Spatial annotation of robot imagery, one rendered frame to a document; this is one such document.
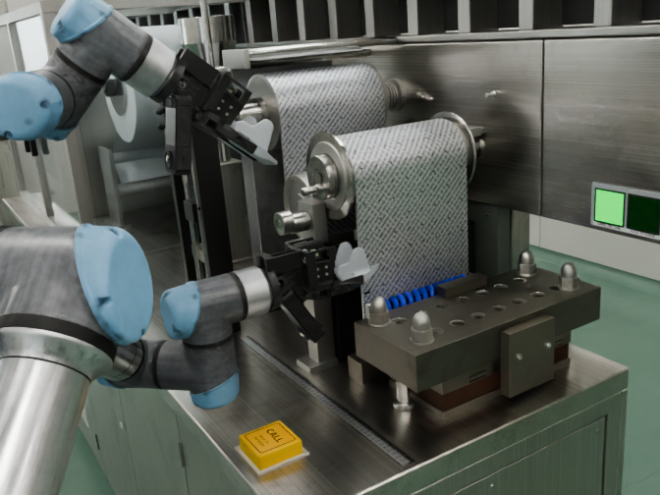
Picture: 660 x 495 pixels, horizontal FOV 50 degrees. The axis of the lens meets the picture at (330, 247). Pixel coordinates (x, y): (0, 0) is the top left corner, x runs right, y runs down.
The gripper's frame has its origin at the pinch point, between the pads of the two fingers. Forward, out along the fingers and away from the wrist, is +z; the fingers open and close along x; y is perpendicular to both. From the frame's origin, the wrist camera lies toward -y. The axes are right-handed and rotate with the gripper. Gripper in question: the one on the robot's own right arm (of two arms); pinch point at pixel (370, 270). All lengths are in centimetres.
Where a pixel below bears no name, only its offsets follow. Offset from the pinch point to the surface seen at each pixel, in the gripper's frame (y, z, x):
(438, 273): -4.1, 14.3, -0.3
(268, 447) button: -16.6, -27.4, -12.2
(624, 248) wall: -91, 263, 142
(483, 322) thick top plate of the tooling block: -6.1, 8.6, -17.8
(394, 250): 2.4, 4.9, -0.2
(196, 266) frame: -6.8, -15.0, 43.6
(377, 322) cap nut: -5.4, -4.6, -8.0
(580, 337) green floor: -110, 188, 108
